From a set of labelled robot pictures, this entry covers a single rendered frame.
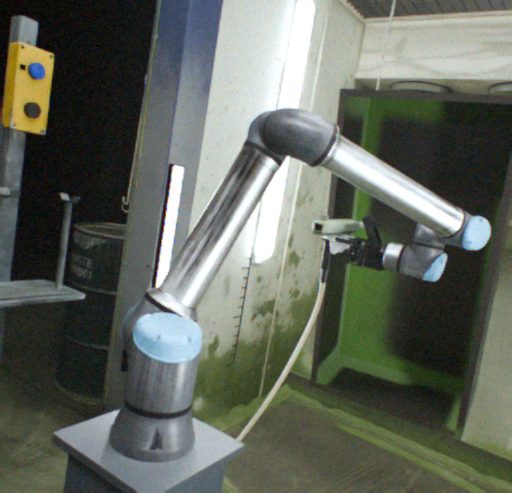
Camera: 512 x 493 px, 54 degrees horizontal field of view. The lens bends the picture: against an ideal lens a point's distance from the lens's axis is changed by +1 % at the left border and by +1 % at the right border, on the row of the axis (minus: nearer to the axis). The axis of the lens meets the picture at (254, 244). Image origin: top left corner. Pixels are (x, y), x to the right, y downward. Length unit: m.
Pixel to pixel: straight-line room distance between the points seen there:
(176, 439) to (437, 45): 2.53
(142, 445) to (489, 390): 2.14
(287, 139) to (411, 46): 2.04
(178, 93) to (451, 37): 1.66
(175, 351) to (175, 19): 1.35
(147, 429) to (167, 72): 1.34
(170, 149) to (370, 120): 0.84
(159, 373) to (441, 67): 2.41
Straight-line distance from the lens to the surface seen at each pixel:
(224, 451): 1.24
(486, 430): 2.91
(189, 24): 2.04
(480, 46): 3.05
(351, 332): 2.43
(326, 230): 1.57
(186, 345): 1.09
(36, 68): 1.78
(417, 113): 2.16
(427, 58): 3.11
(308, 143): 1.18
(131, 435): 1.16
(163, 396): 1.12
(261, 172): 1.27
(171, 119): 1.97
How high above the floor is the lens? 1.24
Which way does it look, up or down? 6 degrees down
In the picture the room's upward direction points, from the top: 10 degrees clockwise
